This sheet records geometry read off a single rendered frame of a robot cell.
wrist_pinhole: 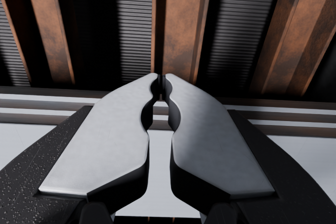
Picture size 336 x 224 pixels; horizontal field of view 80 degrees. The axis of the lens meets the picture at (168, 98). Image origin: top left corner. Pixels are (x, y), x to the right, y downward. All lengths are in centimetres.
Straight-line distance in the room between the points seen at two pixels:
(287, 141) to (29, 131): 29
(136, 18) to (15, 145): 34
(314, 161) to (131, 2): 43
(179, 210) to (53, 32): 36
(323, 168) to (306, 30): 23
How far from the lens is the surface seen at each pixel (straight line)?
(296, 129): 28
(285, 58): 44
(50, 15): 41
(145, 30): 50
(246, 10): 52
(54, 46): 42
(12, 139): 29
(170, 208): 35
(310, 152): 30
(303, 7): 42
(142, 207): 35
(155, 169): 27
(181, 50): 38
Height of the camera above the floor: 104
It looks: 57 degrees down
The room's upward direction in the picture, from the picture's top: 179 degrees clockwise
